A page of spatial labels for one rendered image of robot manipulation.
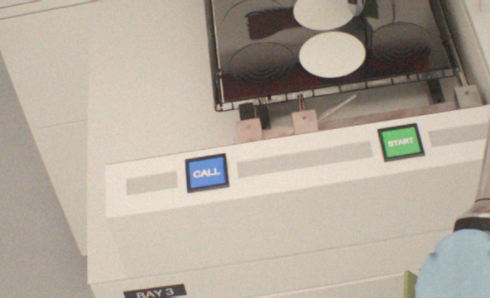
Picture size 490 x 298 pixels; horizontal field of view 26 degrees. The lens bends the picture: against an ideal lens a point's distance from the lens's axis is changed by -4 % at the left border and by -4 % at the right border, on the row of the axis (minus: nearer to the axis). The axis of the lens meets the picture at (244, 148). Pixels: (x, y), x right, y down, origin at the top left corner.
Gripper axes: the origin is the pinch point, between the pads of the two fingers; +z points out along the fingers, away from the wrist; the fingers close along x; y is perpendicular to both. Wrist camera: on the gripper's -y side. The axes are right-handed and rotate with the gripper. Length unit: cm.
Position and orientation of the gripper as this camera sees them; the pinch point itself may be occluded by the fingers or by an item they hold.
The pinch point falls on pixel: (360, 8)
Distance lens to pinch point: 171.7
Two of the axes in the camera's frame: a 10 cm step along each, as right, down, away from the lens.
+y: -9.3, -1.8, 3.3
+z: 1.3, 6.6, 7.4
